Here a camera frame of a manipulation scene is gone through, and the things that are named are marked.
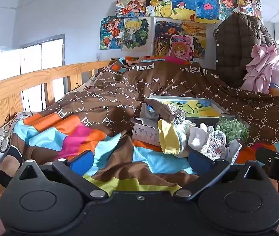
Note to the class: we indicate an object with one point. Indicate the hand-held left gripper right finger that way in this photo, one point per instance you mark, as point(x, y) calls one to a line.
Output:
point(200, 161)

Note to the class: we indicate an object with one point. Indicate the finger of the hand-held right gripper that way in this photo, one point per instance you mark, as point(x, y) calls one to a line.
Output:
point(264, 156)

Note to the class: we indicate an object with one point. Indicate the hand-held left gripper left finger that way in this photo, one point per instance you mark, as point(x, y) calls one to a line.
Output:
point(80, 163)

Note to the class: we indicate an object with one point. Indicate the cartoon printed white sock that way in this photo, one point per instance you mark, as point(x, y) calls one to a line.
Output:
point(214, 145)

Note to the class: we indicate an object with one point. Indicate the plain white sock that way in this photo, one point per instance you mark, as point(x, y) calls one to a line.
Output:
point(198, 136)

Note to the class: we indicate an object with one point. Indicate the white sock with green trim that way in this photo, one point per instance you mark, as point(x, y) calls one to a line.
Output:
point(182, 140)

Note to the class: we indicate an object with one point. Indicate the yellow sock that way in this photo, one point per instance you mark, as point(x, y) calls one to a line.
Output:
point(167, 137)

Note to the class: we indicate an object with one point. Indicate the grey metal tray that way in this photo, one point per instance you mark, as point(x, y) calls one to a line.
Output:
point(203, 105)

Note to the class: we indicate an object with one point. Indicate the bagged bottle of green beads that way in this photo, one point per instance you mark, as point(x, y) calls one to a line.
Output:
point(234, 129)

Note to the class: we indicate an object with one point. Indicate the orange and white carton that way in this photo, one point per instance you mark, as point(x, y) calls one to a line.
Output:
point(145, 134)

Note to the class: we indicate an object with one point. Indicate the brown colourful printed blanket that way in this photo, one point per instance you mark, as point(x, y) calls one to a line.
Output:
point(119, 91)

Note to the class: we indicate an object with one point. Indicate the pink clothes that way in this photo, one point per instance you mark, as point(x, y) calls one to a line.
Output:
point(269, 71)

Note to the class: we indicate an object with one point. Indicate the brown quilted jacket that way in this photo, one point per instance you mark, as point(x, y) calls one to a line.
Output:
point(237, 49)

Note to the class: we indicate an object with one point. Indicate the bright window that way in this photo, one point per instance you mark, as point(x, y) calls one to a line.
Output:
point(52, 51)

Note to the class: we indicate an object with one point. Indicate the dark swirly night poster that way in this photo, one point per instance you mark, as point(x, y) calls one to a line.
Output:
point(165, 33)

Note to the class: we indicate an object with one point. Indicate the orange-haired girl blue poster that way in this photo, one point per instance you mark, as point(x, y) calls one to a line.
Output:
point(111, 33)

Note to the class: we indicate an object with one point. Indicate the blond boy green poster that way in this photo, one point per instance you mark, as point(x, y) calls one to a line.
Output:
point(137, 33)

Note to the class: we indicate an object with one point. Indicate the orange-haired girl yellow poster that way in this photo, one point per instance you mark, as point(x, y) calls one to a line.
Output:
point(130, 7)

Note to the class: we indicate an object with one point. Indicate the long wooden bed rail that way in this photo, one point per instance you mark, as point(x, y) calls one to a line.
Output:
point(38, 75)

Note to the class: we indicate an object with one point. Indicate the pink child wall poster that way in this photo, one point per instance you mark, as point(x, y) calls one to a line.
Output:
point(181, 49)

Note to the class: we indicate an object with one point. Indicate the orange landscape wall poster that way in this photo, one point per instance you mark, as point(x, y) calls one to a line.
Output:
point(195, 30)

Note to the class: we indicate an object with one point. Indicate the pink jellyfish wall poster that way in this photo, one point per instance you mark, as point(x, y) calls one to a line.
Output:
point(207, 8)

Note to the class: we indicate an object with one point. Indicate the blue-dressed figure wall poster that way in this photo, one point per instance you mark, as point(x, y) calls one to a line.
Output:
point(249, 2)

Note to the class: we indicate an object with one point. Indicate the red-haired character wall poster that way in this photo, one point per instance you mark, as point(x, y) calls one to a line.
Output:
point(227, 6)

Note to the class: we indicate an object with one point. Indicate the blue fish wall poster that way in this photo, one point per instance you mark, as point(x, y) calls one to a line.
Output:
point(182, 5)

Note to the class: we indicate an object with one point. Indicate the yellow honeycomb wall poster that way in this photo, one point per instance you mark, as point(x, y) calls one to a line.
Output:
point(157, 3)

